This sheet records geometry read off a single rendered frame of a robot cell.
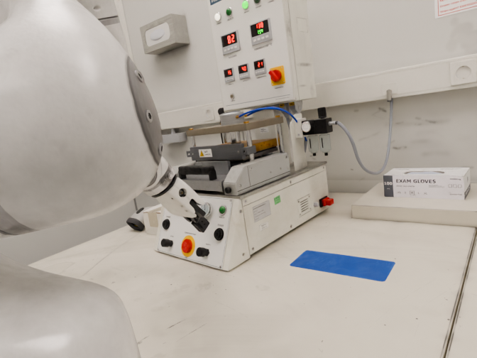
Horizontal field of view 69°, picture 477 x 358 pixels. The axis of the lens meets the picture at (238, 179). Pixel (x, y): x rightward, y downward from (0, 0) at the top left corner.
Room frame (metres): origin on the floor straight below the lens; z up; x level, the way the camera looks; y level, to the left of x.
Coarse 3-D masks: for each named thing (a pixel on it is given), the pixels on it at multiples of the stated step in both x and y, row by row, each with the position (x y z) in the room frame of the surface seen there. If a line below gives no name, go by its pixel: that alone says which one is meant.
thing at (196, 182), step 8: (216, 168) 1.03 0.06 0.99; (224, 168) 1.00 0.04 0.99; (192, 176) 1.07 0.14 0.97; (200, 176) 1.04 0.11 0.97; (208, 176) 1.02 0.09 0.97; (216, 176) 1.00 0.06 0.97; (224, 176) 0.98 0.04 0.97; (192, 184) 1.00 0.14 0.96; (200, 184) 0.98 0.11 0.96; (208, 184) 0.95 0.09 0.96; (216, 184) 0.93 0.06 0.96
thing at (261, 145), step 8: (232, 136) 1.12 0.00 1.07; (240, 136) 1.13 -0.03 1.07; (224, 144) 1.18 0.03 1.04; (256, 144) 1.05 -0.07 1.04; (264, 144) 1.07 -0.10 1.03; (272, 144) 1.10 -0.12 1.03; (256, 152) 1.05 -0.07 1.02; (264, 152) 1.07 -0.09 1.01; (216, 160) 1.08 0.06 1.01; (224, 160) 1.06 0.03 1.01; (232, 160) 1.03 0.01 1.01; (240, 160) 1.01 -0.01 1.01
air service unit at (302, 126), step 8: (320, 112) 1.05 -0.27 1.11; (304, 120) 1.11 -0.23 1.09; (312, 120) 1.06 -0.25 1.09; (320, 120) 1.04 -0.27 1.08; (328, 120) 1.04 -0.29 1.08; (296, 128) 1.11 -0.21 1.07; (304, 128) 1.07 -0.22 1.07; (312, 128) 1.06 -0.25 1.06; (320, 128) 1.04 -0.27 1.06; (328, 128) 1.04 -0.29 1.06; (296, 136) 1.11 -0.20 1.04; (304, 136) 1.10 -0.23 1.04; (312, 136) 1.07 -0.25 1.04; (320, 136) 1.05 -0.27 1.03; (328, 136) 1.04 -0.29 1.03; (312, 144) 1.07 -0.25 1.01; (320, 144) 1.05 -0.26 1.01; (328, 144) 1.04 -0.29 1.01; (312, 152) 1.08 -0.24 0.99
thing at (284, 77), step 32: (224, 0) 1.28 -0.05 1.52; (256, 0) 1.17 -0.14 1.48; (288, 0) 1.13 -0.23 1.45; (224, 32) 1.29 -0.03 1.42; (256, 32) 1.19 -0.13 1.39; (288, 32) 1.11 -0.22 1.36; (224, 64) 1.31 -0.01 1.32; (256, 64) 1.20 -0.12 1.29; (288, 64) 1.12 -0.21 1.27; (224, 96) 1.32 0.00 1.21; (256, 96) 1.22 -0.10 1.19; (288, 96) 1.13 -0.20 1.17
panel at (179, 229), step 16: (176, 224) 1.01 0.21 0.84; (224, 224) 0.88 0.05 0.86; (160, 240) 1.04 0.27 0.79; (176, 240) 0.99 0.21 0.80; (192, 240) 0.94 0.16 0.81; (208, 240) 0.90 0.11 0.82; (224, 240) 0.86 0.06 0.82; (192, 256) 0.92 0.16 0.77; (208, 256) 0.88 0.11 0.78; (224, 256) 0.84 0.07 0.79
